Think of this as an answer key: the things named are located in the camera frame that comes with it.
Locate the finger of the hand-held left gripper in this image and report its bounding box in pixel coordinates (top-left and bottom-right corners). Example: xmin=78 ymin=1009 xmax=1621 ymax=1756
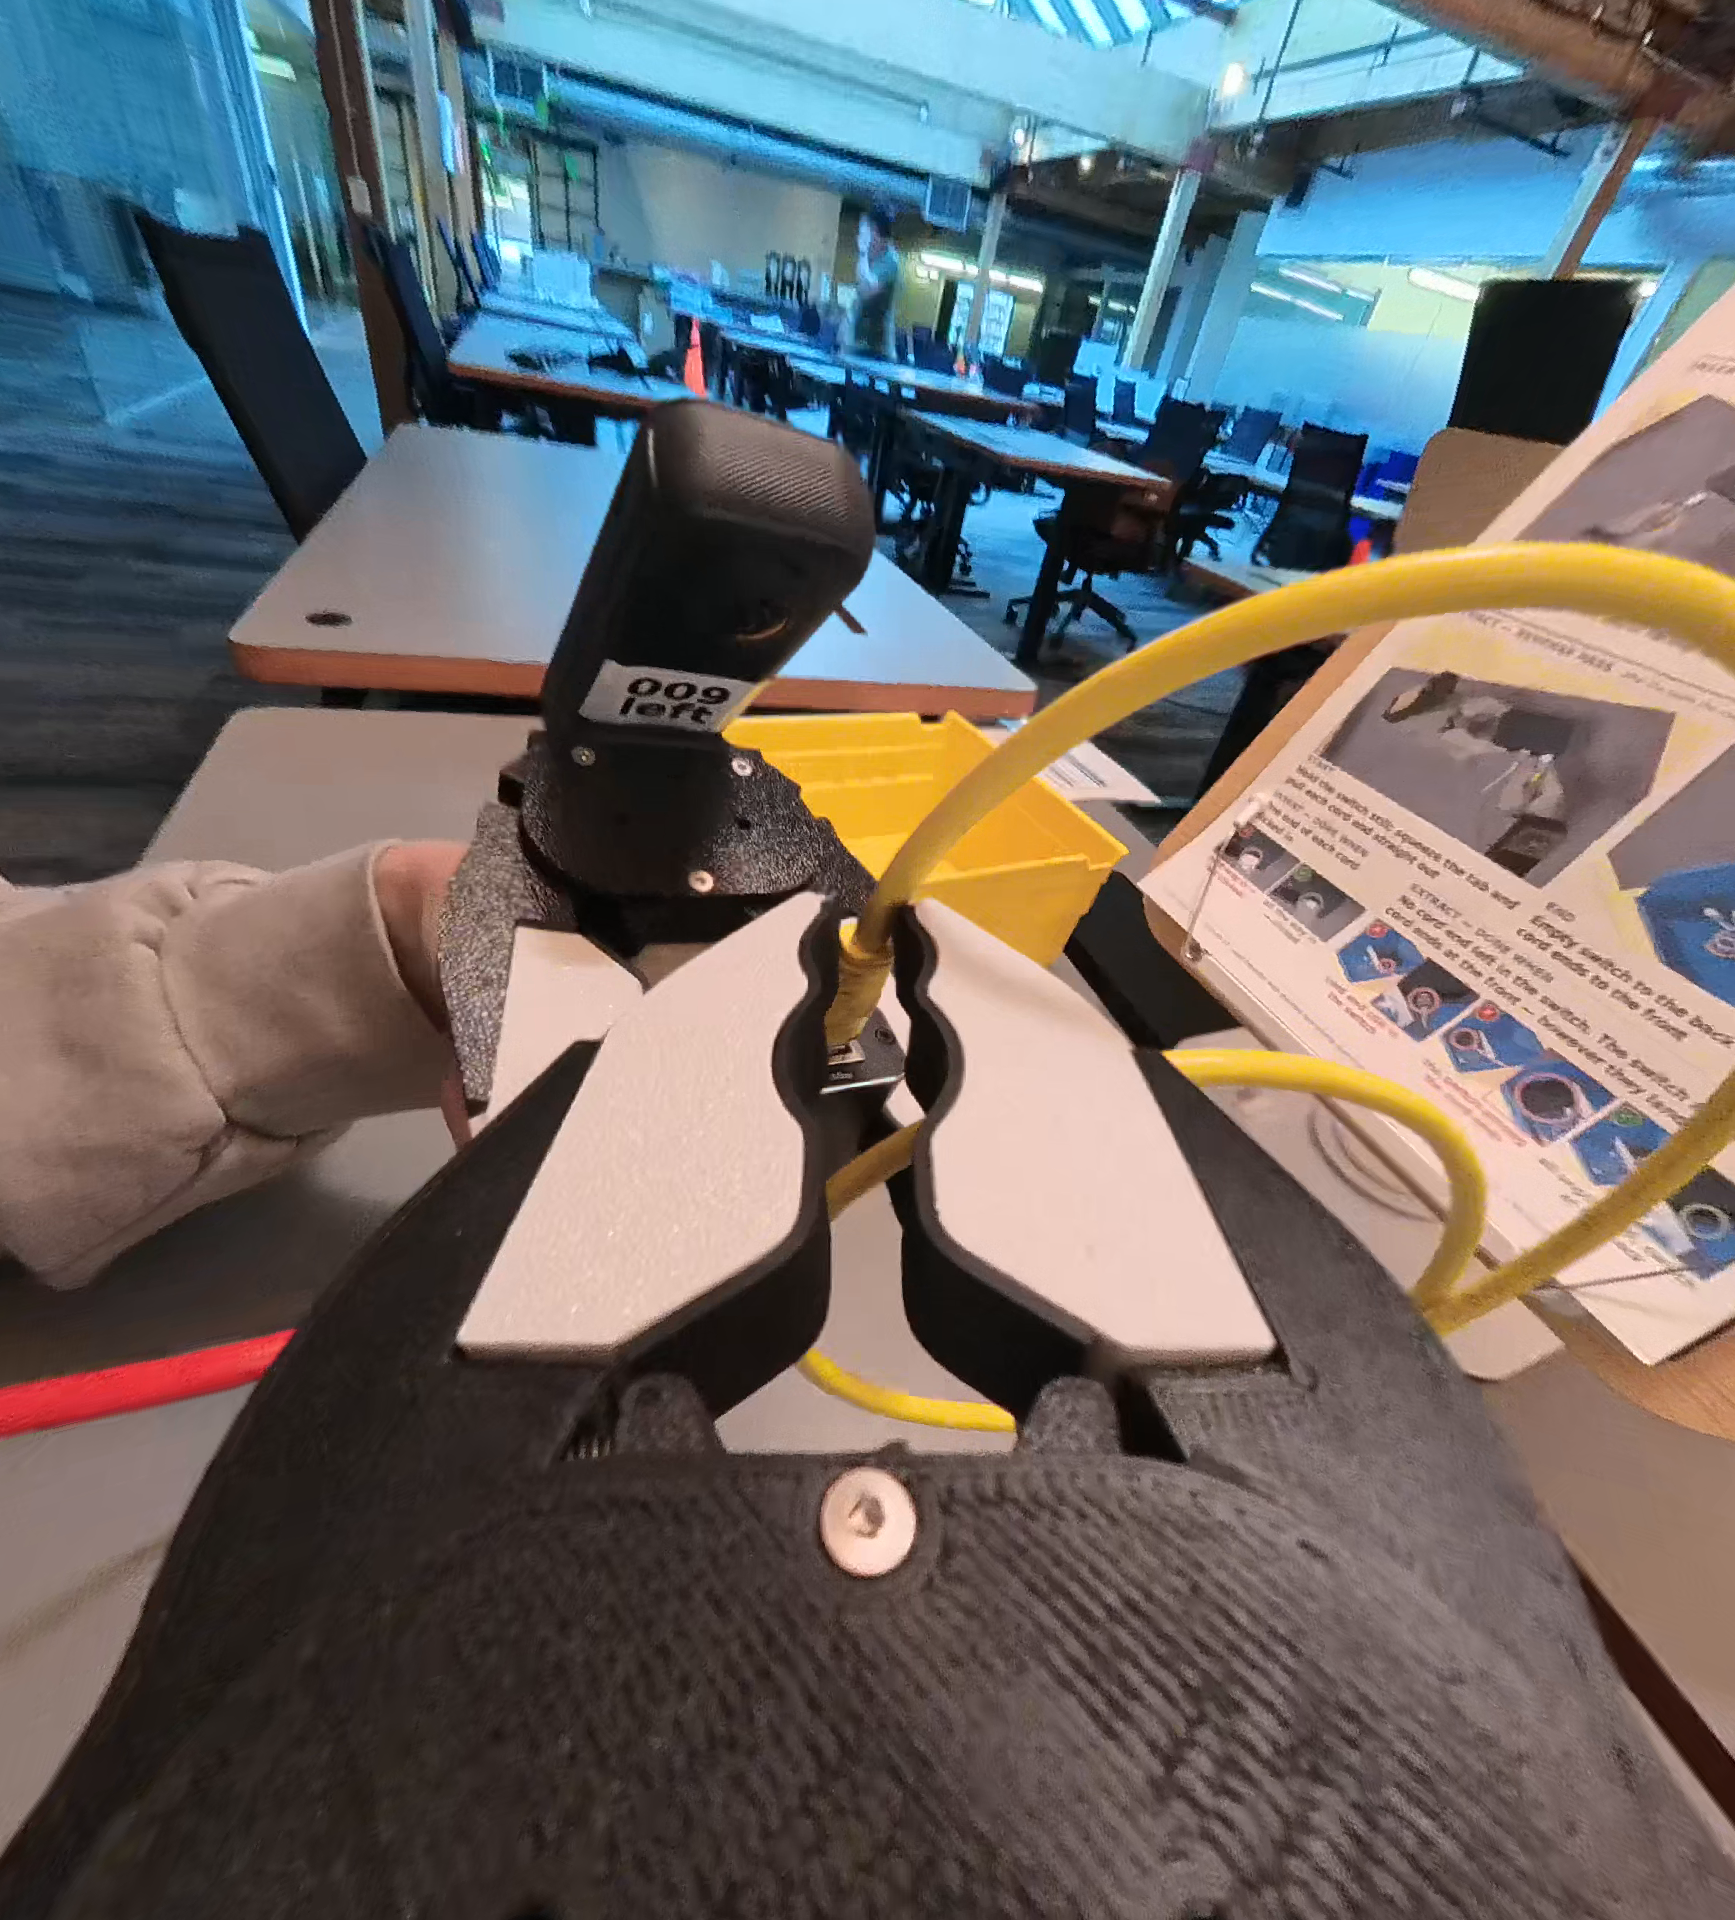
xmin=494 ymin=924 xmax=644 ymax=1112

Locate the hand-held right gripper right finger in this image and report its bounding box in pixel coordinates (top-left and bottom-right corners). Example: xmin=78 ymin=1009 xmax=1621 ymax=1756
xmin=898 ymin=900 xmax=1279 ymax=1389

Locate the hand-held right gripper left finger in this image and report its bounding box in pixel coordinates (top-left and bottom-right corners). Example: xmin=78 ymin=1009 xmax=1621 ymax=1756
xmin=458 ymin=894 xmax=824 ymax=1383

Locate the yellow ethernet cable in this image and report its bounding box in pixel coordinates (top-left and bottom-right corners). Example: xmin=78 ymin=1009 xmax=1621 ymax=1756
xmin=802 ymin=541 xmax=1735 ymax=1437

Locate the red ethernet cable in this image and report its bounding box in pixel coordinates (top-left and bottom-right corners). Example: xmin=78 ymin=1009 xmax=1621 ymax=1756
xmin=0 ymin=1331 xmax=300 ymax=1459

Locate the person's left forearm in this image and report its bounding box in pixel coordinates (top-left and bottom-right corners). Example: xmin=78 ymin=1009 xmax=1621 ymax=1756
xmin=0 ymin=840 xmax=404 ymax=1309

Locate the person's left hand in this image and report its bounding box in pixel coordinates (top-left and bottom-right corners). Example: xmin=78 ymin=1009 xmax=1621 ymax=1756
xmin=374 ymin=840 xmax=480 ymax=1143

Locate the yellow plastic bin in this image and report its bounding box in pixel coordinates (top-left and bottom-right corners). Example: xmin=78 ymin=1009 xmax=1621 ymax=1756
xmin=724 ymin=713 xmax=1129 ymax=969

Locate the wooden office desk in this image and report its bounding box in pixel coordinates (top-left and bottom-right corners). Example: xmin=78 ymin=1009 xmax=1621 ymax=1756
xmin=230 ymin=420 xmax=1033 ymax=723

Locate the black office chair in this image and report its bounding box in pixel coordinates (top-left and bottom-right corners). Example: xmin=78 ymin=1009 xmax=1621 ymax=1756
xmin=134 ymin=205 xmax=374 ymax=542

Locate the printed instruction sheet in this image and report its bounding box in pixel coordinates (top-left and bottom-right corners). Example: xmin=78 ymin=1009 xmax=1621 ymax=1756
xmin=1153 ymin=287 xmax=1735 ymax=1368

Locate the wooden clipboard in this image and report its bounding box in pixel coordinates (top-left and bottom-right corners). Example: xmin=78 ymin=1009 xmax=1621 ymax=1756
xmin=1137 ymin=420 xmax=1735 ymax=1449

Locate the black monitor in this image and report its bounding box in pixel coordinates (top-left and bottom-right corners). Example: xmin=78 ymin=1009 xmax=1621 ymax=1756
xmin=1453 ymin=277 xmax=1643 ymax=447

